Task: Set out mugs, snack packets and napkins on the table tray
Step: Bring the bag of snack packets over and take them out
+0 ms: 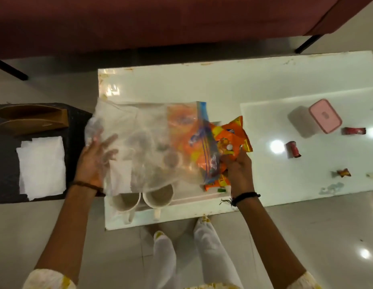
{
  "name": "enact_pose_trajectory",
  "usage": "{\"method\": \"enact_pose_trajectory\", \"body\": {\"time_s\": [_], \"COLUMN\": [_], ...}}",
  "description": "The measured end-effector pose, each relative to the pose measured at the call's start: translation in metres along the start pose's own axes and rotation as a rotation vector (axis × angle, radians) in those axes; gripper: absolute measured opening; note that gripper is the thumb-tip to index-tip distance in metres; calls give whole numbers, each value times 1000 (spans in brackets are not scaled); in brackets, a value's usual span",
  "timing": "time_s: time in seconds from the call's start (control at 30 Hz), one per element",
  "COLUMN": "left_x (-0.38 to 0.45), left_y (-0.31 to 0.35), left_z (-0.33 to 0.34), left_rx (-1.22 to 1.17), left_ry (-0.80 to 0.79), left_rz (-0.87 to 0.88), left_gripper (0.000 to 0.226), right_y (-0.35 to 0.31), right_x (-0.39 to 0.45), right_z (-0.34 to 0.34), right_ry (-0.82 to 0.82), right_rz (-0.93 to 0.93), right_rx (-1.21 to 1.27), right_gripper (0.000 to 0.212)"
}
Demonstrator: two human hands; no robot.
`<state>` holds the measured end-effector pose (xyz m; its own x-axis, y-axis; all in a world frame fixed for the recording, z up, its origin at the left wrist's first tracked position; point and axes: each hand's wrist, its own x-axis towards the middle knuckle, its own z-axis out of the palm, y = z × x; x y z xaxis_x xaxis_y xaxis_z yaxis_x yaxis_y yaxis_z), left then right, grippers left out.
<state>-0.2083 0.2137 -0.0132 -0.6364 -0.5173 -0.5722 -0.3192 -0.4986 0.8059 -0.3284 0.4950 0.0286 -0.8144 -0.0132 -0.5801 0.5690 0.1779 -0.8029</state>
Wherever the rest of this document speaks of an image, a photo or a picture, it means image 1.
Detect black sofa leg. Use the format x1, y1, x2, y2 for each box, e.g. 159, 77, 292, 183
0, 59, 29, 81
295, 34, 324, 54

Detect person's right forearm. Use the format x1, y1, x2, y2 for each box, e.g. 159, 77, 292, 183
234, 196, 307, 289

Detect white paper napkins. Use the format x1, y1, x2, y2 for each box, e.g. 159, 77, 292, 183
16, 136, 67, 201

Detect black side table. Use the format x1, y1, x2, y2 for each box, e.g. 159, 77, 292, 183
0, 102, 106, 205

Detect maroon sofa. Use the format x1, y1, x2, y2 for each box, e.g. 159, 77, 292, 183
0, 0, 373, 60

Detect person's leg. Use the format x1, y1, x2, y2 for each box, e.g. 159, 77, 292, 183
145, 231, 183, 289
194, 217, 244, 289

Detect orange snack packet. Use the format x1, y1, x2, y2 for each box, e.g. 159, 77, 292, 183
203, 174, 232, 192
209, 116, 254, 178
167, 105, 205, 175

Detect brown thread bracelet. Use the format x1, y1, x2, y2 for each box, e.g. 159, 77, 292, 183
70, 181, 104, 192

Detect white paper slip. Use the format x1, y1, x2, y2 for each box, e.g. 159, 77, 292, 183
109, 160, 133, 193

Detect white yellow right sleeve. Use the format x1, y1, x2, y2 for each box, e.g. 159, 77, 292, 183
294, 271, 323, 289

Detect white mug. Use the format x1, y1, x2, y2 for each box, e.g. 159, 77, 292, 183
108, 191, 142, 225
143, 183, 175, 222

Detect white yellow left sleeve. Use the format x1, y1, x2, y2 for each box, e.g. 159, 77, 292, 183
22, 269, 77, 289

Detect person's left forearm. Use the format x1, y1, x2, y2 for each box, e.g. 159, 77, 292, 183
33, 184, 104, 282

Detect brown paper bag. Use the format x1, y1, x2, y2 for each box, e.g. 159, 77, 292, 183
0, 104, 69, 136

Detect person's left hand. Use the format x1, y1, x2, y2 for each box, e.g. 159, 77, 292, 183
74, 134, 119, 189

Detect white yellow sleeve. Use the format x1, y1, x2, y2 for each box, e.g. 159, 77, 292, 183
294, 271, 323, 289
22, 269, 77, 289

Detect person's right hand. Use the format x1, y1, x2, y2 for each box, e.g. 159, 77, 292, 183
220, 147, 257, 196

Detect person's right leg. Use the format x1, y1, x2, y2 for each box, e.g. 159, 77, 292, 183
194, 217, 244, 289

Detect clear plastic zip bag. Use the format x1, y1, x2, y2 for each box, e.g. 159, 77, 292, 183
84, 98, 224, 196

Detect pink lunch box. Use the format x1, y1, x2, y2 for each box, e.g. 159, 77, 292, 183
288, 99, 343, 139

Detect black thread bracelet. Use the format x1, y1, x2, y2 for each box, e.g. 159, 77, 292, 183
220, 192, 261, 207

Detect person's left leg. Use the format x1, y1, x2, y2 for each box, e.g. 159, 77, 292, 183
145, 231, 183, 289

